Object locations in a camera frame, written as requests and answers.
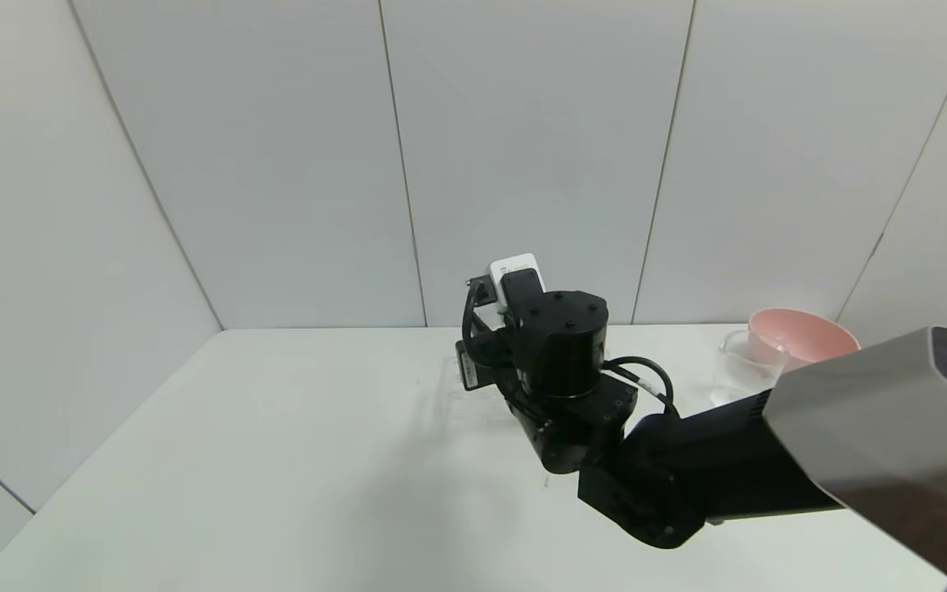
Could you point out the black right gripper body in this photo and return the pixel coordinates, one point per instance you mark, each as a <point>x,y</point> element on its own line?
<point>468,367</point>

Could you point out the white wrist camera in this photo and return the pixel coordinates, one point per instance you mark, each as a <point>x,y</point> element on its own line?
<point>510,267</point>

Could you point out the clear glass beaker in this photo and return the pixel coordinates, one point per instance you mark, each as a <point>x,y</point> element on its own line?
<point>736,374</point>

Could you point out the clear acrylic test tube rack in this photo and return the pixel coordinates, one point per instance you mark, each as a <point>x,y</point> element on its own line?
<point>449,386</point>

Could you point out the pink bowl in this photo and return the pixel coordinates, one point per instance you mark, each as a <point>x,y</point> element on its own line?
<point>802,333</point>

